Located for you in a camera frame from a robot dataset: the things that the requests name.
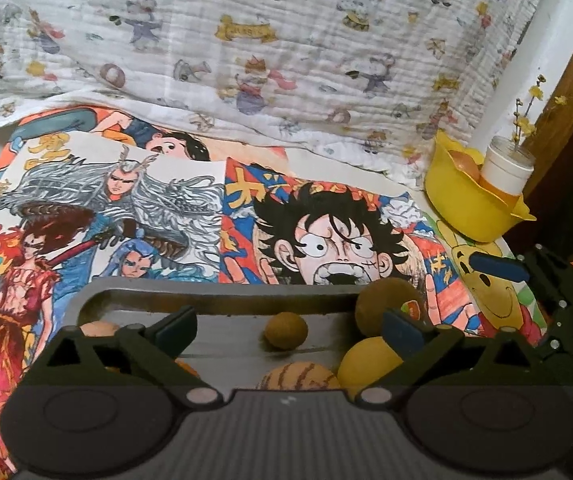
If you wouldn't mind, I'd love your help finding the small orange tangerine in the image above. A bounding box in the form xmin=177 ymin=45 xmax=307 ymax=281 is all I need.
xmin=175 ymin=359 xmax=201 ymax=378

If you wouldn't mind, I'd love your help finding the yellow lemon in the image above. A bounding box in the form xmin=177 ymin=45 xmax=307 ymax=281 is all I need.
xmin=337 ymin=336 xmax=404 ymax=400

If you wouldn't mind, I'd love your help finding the striped round fruit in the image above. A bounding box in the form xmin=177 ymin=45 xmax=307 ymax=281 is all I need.
xmin=80 ymin=321 xmax=119 ymax=337
xmin=257 ymin=362 xmax=341 ymax=391

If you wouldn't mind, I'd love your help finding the large kiwi with sticker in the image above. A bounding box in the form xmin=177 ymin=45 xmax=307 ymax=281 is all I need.
xmin=355 ymin=278 xmax=428 ymax=337

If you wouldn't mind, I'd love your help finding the silver metal tray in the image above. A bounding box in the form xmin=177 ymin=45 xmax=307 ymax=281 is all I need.
xmin=63 ymin=276 xmax=363 ymax=396

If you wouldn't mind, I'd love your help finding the small brown kiwi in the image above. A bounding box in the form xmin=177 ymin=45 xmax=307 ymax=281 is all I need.
xmin=264 ymin=312 xmax=308 ymax=350

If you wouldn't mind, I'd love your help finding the yellow plastic bowl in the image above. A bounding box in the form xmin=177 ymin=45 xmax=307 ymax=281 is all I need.
xmin=424 ymin=130 xmax=536 ymax=243

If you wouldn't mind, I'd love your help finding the white foam cup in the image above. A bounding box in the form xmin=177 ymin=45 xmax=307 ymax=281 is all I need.
xmin=481 ymin=136 xmax=535 ymax=196

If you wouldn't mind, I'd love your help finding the orange fruit in bowl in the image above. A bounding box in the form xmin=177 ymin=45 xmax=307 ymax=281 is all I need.
xmin=449 ymin=151 xmax=480 ymax=182

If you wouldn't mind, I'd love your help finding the yellow flower sprig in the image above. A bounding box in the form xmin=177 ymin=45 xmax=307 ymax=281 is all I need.
xmin=511 ymin=74 xmax=547 ymax=148

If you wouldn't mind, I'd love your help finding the red warrior anime drawing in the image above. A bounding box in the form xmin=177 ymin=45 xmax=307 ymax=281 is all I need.
xmin=0 ymin=132 xmax=226 ymax=479

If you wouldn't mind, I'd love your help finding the white cartoon print blanket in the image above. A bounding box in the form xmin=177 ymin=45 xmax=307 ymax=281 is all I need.
xmin=0 ymin=0 xmax=541 ymax=186

